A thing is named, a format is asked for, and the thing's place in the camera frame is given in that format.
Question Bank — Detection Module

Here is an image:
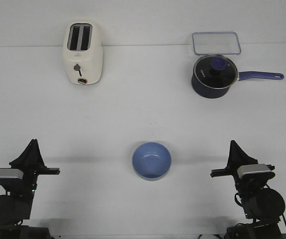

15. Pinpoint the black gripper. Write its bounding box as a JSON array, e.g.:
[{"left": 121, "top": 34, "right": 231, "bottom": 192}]
[
  {"left": 9, "top": 139, "right": 60, "bottom": 197},
  {"left": 210, "top": 140, "right": 275, "bottom": 194}
]

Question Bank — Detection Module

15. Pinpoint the blue bowl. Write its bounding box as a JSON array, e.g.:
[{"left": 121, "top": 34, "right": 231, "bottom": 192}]
[{"left": 132, "top": 142, "right": 172, "bottom": 181}]

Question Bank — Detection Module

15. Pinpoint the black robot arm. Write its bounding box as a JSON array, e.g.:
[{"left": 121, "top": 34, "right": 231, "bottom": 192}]
[
  {"left": 210, "top": 140, "right": 286, "bottom": 239},
  {"left": 0, "top": 139, "right": 60, "bottom": 239}
]

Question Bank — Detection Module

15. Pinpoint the dark blue saucepan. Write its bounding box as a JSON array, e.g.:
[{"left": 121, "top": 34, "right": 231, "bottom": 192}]
[{"left": 191, "top": 68, "right": 285, "bottom": 99}]

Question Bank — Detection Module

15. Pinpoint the glass pot lid blue knob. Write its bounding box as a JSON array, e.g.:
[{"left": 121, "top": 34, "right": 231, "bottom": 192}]
[{"left": 193, "top": 54, "right": 238, "bottom": 89}]

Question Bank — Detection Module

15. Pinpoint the clear plastic container lid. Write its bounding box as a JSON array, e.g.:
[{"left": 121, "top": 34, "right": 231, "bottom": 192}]
[{"left": 192, "top": 31, "right": 241, "bottom": 56}]

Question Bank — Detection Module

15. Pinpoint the white two-slot toaster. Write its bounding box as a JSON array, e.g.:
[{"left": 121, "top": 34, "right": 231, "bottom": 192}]
[{"left": 63, "top": 20, "right": 103, "bottom": 85}]

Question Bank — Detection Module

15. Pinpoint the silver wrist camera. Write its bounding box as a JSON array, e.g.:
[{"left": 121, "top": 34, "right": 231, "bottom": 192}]
[
  {"left": 237, "top": 164, "right": 272, "bottom": 179},
  {"left": 0, "top": 168, "right": 23, "bottom": 186}
]

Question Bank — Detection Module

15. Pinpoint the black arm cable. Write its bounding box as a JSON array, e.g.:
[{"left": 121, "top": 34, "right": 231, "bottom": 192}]
[{"left": 234, "top": 184, "right": 286, "bottom": 239}]

